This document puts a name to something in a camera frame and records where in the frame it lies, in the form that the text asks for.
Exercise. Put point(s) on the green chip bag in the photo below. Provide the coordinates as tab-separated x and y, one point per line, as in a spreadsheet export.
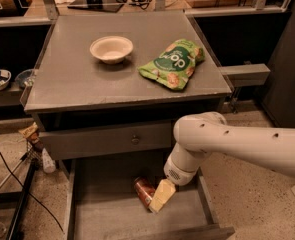
175	65

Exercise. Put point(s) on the brown snack packet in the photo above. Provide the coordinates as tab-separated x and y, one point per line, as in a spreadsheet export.
31	134

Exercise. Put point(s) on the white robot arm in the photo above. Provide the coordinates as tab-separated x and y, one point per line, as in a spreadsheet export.
197	136

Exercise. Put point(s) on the white plastic bottle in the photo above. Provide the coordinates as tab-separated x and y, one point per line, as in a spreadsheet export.
49	165

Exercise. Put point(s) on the grey drawer cabinet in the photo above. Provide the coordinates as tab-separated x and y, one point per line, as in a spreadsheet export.
73	90

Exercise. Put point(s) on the grey open middle drawer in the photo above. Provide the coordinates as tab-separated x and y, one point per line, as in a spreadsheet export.
105	206

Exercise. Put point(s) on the black metal stand leg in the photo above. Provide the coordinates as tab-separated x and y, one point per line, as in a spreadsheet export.
13	230

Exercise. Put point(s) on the grey glass bowl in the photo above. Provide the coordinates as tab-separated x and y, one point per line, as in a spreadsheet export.
26	78

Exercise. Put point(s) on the grey side shelf block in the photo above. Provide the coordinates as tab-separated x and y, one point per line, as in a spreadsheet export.
246	75

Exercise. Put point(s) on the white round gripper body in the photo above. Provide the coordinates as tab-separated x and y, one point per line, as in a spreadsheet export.
175	173

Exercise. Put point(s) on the black monitor stand base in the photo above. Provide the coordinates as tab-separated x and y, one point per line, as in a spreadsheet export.
112	6

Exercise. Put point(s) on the white paper bowl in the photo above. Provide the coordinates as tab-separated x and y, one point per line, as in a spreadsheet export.
111	49

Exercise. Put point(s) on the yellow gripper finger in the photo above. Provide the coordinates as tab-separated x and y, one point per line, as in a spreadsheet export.
165	190
155	206

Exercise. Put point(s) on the red coke can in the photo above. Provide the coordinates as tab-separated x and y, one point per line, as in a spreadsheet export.
144	190

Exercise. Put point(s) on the grey upper drawer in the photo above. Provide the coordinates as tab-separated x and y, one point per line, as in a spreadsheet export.
114	139

